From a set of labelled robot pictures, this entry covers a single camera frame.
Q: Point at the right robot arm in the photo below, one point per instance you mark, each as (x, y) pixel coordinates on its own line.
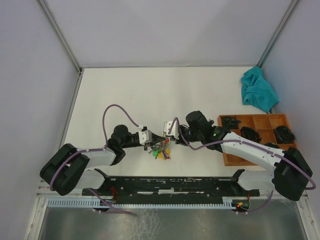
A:
(284, 171)

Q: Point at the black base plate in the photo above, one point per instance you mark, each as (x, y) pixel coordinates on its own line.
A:
(172, 190)

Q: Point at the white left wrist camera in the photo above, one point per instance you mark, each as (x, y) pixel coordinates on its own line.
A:
(141, 129)

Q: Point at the grey cable duct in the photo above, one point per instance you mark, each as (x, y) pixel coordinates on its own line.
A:
(95, 203)

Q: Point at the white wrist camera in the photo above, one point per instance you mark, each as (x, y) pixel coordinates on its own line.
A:
(170, 129)
(141, 129)

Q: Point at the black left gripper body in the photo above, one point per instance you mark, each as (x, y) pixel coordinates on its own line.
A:
(147, 144)

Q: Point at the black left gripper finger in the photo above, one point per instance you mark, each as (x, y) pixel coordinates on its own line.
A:
(156, 141)
(157, 137)

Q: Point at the teal cloth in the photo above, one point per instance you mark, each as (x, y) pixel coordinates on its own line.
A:
(256, 91)

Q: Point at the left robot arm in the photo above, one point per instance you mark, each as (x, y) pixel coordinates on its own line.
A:
(71, 167)

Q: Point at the metal keyring with coloured keys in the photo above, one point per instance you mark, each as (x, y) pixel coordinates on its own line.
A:
(161, 149)

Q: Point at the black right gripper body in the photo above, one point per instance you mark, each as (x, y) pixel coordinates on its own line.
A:
(186, 136)

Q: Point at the wooden compartment tray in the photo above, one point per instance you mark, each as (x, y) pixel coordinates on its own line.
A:
(263, 124)

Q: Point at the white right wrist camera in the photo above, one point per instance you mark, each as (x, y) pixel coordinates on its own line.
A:
(170, 129)

